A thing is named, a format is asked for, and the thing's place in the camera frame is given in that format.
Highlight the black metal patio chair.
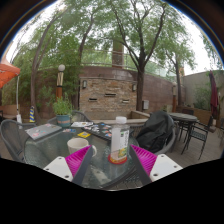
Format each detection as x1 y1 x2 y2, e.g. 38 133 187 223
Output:
181 114 215 161

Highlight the grey laptop with stickers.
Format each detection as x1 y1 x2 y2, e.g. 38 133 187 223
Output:
24 122 64 141

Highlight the green plant in blue pot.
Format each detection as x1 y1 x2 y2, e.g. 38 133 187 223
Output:
51 94 75 129

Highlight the blue yellow striped cone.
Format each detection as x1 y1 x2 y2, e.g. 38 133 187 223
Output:
28 105 37 124

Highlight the closed dark red umbrella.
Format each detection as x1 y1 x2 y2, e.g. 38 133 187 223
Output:
208 69 220 120

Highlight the black backpack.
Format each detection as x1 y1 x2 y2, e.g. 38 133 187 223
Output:
135 109 176 155

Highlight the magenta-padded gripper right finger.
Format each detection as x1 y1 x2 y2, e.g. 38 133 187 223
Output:
128 144 184 187

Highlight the flat round red coaster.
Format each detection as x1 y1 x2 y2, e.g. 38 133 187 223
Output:
107 152 129 166

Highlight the dark-trunked tree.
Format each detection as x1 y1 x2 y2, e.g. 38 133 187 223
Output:
103 0 198 113

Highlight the pale-trunked leaning tree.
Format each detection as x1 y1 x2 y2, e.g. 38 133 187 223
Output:
13 0 98 124

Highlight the small yellow card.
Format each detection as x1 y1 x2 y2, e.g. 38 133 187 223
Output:
76 130 92 139

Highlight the orange canopy tent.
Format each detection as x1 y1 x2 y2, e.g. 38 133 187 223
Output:
0 59 22 125

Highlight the dark laptop with stickers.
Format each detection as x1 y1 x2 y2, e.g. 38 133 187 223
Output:
81 122 114 141

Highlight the wooden lamp post white globe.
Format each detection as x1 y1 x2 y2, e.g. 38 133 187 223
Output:
55 64 67 101

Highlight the round grey patio table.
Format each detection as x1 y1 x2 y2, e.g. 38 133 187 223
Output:
167 111 199 135

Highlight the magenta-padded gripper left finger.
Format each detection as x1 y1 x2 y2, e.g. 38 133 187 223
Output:
43 144 95 187

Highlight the white ceramic mug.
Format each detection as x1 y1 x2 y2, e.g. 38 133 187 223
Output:
66 137 99 158

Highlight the clear bottle with white cap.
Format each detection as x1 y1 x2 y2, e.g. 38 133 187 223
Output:
109 115 131 165

